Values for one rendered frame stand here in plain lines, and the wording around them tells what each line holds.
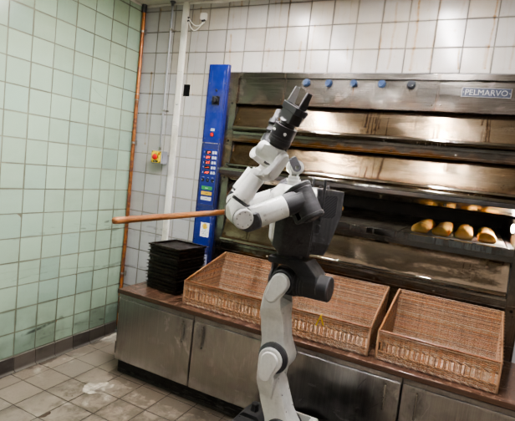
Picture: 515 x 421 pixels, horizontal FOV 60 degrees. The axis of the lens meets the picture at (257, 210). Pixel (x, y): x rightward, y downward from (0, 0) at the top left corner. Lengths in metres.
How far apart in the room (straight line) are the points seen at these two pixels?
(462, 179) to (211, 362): 1.77
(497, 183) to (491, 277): 0.51
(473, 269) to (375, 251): 0.54
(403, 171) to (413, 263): 0.54
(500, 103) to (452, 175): 0.44
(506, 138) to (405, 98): 0.58
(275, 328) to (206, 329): 0.74
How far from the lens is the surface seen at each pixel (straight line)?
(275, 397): 2.17
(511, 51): 2.81
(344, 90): 2.90
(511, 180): 2.72
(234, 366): 2.68
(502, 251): 2.73
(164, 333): 2.91
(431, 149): 2.74
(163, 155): 3.42
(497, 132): 2.73
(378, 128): 2.79
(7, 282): 3.15
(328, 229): 1.92
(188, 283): 2.78
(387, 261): 2.78
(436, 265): 2.76
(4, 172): 3.00
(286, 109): 1.64
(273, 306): 2.00
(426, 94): 2.80
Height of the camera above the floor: 1.46
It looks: 5 degrees down
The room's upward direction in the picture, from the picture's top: 6 degrees clockwise
